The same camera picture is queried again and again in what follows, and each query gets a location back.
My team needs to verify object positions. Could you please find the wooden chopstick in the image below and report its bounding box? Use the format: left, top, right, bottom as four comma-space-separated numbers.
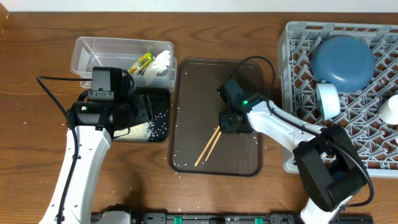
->
205, 132, 221, 161
194, 126, 220, 167

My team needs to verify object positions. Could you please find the yellow green snack wrapper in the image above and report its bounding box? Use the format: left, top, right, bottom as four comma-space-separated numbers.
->
128, 52, 154, 75

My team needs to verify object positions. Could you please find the light blue small bowl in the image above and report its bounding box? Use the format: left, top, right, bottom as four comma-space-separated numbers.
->
316, 83, 340, 120

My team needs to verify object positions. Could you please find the dark blue plate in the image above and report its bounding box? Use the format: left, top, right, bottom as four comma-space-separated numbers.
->
310, 35, 376, 93

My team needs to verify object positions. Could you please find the white cup pink inside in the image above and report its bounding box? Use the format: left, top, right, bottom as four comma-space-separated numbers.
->
379, 95, 398, 125

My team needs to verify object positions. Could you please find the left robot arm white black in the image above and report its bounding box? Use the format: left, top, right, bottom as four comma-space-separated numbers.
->
41, 67, 153, 223

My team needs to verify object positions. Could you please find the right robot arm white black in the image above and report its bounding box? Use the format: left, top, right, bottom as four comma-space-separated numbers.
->
217, 78, 374, 223

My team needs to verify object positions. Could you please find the black waste tray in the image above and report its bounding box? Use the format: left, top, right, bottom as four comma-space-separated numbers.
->
125, 87, 170, 129

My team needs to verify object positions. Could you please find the clear plastic waste bin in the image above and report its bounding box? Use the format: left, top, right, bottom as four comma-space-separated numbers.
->
70, 37, 177, 92

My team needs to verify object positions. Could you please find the grey dishwasher rack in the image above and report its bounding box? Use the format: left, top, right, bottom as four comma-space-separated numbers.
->
278, 21, 397, 179

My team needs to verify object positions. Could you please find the pile of white rice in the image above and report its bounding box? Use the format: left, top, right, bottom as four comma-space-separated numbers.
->
114, 113, 169, 142

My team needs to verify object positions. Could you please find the brown serving tray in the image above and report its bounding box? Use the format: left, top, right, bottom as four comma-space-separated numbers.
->
169, 58, 263, 177

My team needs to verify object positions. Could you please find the crumpled white tissue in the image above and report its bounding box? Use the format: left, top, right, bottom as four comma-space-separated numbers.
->
144, 50, 170, 86

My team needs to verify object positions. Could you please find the black rail with green clips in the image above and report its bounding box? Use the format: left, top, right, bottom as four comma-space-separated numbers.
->
93, 203, 374, 224

